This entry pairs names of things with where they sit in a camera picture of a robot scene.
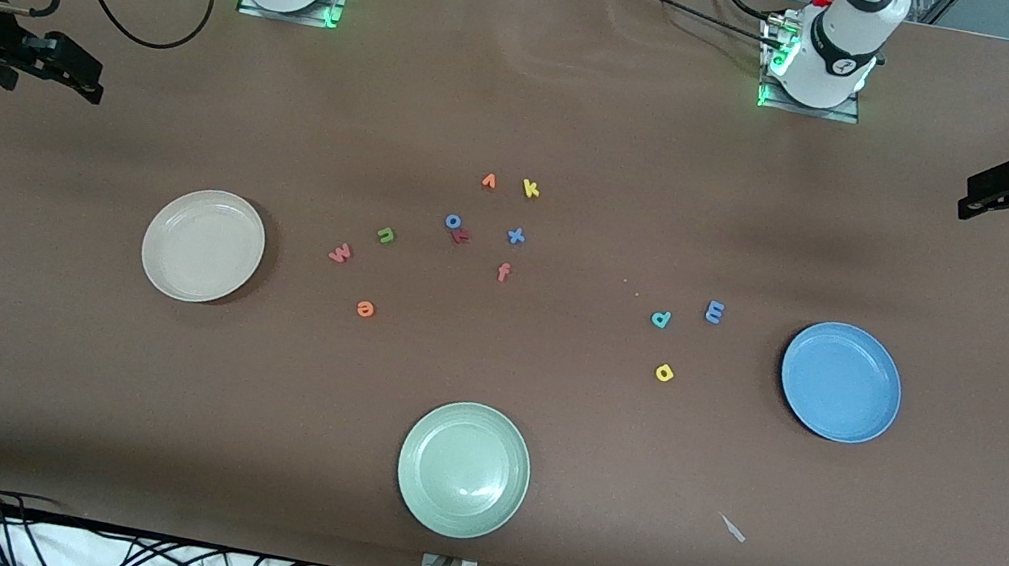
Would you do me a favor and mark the beige plate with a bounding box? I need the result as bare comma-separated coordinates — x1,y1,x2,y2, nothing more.
134,180,274,313

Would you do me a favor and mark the blue plate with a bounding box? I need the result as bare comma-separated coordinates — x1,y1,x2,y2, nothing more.
771,314,912,452

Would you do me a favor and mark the brown table cover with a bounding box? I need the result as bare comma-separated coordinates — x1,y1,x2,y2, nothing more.
0,0,1009,566

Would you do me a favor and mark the small white paper scrap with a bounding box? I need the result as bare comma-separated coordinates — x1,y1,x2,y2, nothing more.
715,513,751,545

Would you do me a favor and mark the pale green plate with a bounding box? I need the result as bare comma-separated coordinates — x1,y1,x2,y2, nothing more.
387,392,541,550

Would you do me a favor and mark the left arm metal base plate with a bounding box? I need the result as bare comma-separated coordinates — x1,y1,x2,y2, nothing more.
750,16,875,127

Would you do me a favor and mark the black base cable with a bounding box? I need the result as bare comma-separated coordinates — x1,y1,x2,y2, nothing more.
607,0,785,50
704,0,793,27

